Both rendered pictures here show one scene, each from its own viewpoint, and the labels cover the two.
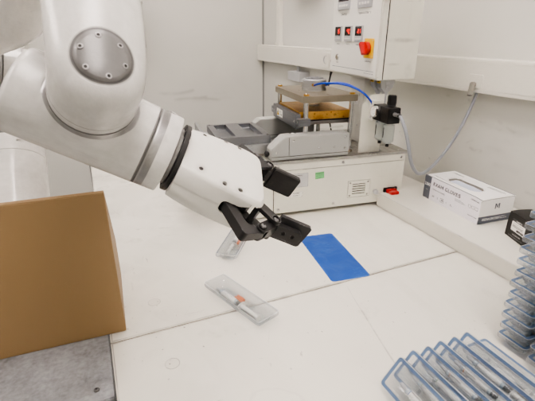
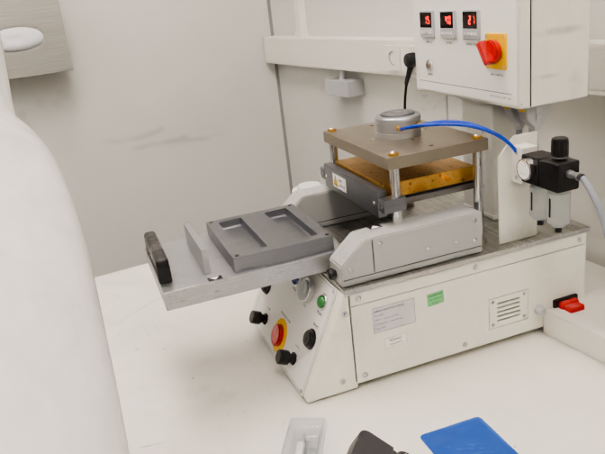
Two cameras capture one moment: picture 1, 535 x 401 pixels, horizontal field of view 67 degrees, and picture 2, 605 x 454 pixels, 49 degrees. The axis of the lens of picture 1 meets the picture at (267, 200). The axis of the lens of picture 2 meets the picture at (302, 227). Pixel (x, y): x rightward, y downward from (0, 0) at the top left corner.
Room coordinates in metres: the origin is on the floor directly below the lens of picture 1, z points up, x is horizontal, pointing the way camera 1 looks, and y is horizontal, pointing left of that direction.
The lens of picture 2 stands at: (0.23, 0.06, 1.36)
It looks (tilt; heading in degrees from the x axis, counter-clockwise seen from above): 20 degrees down; 359
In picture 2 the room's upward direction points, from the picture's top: 7 degrees counter-clockwise
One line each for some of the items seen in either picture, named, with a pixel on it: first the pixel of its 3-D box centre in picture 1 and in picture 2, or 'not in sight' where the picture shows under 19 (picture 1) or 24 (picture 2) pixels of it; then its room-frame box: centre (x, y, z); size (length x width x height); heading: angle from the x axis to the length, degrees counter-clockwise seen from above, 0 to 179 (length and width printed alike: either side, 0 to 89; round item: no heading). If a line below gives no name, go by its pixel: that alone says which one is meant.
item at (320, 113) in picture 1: (314, 103); (401, 159); (1.36, -0.15, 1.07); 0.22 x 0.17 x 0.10; 16
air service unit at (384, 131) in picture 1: (383, 119); (544, 182); (1.19, -0.34, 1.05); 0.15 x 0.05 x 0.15; 16
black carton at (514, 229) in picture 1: (529, 228); not in sight; (0.91, -0.65, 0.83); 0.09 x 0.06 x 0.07; 4
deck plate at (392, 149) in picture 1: (320, 143); (421, 228); (1.37, -0.18, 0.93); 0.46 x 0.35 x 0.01; 106
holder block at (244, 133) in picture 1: (236, 133); (266, 234); (1.29, 0.10, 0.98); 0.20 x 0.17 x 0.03; 16
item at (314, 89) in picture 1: (325, 98); (420, 147); (1.36, -0.19, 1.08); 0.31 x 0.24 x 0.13; 16
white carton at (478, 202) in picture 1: (465, 195); not in sight; (1.13, -0.59, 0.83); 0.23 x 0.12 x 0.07; 19
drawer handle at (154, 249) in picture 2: not in sight; (157, 255); (1.24, 0.28, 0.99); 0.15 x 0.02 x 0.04; 16
